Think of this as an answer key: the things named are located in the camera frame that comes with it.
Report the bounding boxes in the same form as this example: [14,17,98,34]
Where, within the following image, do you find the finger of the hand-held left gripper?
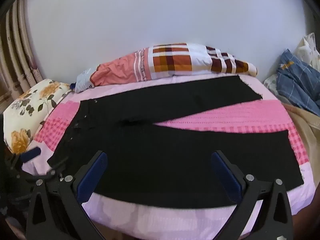
[10,147,42,171]
[23,166,63,182]

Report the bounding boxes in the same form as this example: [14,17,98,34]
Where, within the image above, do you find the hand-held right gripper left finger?
[26,151,108,240]

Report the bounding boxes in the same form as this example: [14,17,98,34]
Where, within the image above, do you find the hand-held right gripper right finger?
[211,150,293,240]

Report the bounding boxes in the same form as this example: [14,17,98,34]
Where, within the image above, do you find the black pants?
[47,75,304,209]

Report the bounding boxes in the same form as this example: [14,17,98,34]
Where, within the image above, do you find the yellow floral pillow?
[4,79,72,154]

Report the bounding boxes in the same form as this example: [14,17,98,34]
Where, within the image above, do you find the pink checked bed blanket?
[22,74,317,240]

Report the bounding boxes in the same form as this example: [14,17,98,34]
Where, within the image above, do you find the beige cloth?
[284,104,320,180]

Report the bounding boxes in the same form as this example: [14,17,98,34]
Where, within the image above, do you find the beige patterned curtain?
[0,0,45,110]

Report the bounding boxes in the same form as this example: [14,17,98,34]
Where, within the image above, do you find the orange plaid pillow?
[75,43,258,93]

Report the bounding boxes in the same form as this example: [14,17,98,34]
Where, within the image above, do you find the blue plaid cloth pile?
[264,32,320,93]

